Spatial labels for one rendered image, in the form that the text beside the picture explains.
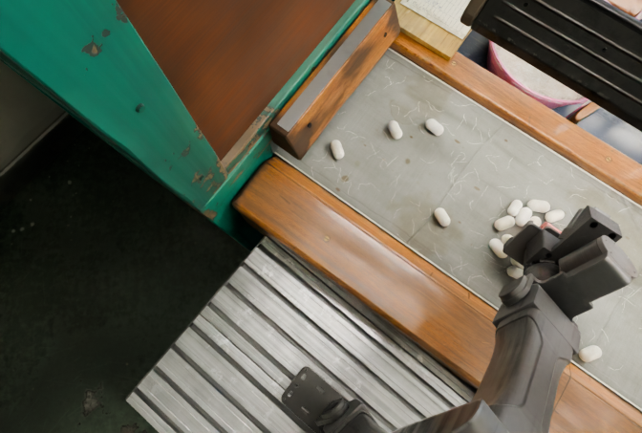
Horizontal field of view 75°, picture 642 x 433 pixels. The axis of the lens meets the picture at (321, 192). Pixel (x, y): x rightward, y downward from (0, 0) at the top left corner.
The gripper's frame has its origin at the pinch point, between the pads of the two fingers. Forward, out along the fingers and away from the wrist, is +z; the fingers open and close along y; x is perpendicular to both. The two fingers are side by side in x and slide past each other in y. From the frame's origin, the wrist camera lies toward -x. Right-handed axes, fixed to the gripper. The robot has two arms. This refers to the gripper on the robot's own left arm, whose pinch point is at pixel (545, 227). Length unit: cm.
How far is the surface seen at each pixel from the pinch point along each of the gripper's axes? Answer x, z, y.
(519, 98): -12.0, 13.7, 14.7
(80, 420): 125, -26, 62
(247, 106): -1, -23, 46
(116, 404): 119, -19, 56
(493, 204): 2.2, 1.3, 8.3
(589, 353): 9.1, -9.7, -15.1
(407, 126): 0.0, 4.0, 28.2
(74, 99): -11, -50, 45
